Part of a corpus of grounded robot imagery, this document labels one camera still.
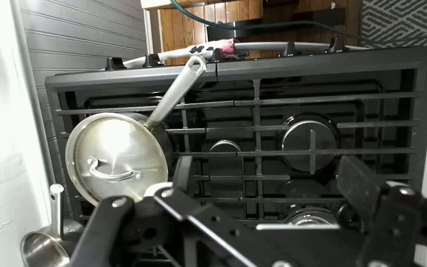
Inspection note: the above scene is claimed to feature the small steel saucepan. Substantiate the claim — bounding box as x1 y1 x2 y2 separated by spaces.
19 182 84 267

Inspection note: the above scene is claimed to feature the green hose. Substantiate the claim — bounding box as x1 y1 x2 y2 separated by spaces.
169 0 256 27

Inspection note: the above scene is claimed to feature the black stove knob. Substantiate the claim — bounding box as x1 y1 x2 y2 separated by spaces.
282 40 299 58
327 35 347 55
142 52 164 68
104 55 127 71

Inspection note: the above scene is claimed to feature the large steel saucepan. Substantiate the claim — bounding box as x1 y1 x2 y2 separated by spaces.
64 53 210 206

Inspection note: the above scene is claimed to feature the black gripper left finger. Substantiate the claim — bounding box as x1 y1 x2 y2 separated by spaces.
70 154 274 267

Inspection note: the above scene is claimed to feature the pink clip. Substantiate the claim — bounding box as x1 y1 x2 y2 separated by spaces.
215 40 237 59

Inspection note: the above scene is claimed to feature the round black burner cap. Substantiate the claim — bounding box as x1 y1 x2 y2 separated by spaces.
285 206 342 228
207 138 243 154
280 114 341 175

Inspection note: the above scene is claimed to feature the wooden cabinet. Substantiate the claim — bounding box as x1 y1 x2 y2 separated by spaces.
141 0 365 67

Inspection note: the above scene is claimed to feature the patterned dark rug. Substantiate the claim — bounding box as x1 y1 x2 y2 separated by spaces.
360 0 427 67

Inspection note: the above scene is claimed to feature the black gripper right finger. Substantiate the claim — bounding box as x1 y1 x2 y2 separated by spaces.
336 154 427 267

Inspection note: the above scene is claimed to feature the black gas stove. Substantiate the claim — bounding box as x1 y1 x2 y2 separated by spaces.
44 46 427 267

